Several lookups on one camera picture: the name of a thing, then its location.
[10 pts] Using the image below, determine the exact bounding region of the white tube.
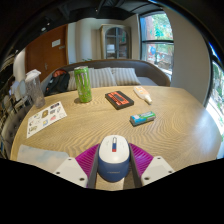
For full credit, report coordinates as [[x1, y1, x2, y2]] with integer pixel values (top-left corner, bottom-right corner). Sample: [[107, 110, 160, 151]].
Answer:
[[133, 85, 153, 105]]

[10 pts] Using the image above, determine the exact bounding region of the clear shaker bottle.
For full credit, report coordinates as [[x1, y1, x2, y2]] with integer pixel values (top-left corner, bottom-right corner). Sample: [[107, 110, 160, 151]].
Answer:
[[24, 68, 46, 109]]

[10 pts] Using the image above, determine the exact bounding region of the large striped pillow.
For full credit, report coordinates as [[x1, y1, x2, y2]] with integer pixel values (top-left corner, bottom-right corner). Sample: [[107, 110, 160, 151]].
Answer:
[[67, 67, 118, 92]]

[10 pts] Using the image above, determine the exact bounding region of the brown curved sofa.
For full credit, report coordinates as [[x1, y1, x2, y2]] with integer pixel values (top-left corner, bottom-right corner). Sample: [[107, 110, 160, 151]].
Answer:
[[43, 59, 172, 96]]

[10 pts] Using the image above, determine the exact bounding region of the black box with red print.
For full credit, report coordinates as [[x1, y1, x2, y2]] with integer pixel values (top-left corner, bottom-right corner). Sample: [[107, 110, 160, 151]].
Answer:
[[104, 90, 135, 111]]

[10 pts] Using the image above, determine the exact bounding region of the glass door cabinet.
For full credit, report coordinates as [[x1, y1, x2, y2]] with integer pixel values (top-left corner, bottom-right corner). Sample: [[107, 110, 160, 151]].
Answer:
[[99, 24, 132, 61]]

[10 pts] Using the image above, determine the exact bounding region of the green drink can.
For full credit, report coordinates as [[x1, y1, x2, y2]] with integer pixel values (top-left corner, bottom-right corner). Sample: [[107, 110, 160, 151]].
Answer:
[[73, 65, 93, 104]]

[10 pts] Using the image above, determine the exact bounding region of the group of white chairs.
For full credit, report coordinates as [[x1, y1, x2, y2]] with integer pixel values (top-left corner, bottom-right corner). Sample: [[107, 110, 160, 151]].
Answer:
[[0, 79, 34, 158]]

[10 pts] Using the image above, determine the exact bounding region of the white sticker sheet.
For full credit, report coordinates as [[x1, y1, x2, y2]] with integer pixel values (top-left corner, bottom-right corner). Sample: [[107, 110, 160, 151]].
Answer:
[[26, 101, 68, 139]]

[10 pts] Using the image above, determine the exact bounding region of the black backpack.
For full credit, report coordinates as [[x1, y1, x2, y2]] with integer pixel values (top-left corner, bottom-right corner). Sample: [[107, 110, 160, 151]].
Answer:
[[44, 69, 71, 96]]

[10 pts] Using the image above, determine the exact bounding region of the person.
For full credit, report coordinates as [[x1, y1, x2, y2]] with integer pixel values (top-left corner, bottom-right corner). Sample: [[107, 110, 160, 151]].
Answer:
[[8, 76, 21, 98]]

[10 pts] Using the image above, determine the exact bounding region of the grey tufted armchair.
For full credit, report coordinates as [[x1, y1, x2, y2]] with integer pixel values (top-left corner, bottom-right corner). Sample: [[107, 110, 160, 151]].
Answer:
[[0, 106, 31, 158]]

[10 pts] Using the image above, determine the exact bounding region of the small striped pillow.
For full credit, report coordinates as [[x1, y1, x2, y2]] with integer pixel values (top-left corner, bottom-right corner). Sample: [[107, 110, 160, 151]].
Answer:
[[110, 67, 142, 87]]

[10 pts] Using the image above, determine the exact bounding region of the brown wooden door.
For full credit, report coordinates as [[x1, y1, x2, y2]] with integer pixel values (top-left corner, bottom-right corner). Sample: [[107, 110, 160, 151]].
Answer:
[[24, 23, 69, 83]]

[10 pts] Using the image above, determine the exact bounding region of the small teal pack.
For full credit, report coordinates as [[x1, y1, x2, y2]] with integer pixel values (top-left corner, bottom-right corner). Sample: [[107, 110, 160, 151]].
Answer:
[[129, 111, 157, 127]]

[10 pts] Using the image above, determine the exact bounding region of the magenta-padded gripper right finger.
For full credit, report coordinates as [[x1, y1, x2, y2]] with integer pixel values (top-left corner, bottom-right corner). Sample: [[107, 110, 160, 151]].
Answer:
[[128, 143, 176, 188]]

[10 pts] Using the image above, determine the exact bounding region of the white door sign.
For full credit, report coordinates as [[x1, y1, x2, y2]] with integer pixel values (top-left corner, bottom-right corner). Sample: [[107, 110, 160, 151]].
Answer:
[[51, 38, 62, 48]]

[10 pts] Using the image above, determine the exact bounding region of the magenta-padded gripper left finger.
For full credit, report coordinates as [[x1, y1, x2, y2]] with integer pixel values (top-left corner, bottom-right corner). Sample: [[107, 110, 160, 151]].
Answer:
[[53, 143, 101, 189]]

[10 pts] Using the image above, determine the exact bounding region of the white and blue computer mouse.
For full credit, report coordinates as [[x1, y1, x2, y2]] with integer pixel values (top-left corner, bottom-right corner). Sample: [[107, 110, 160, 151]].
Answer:
[[97, 134, 131, 183]]

